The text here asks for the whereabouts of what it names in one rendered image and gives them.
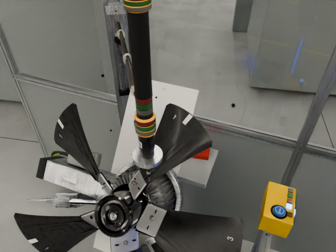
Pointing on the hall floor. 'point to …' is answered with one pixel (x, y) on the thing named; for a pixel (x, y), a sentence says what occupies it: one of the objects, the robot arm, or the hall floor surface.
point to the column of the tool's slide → (121, 101)
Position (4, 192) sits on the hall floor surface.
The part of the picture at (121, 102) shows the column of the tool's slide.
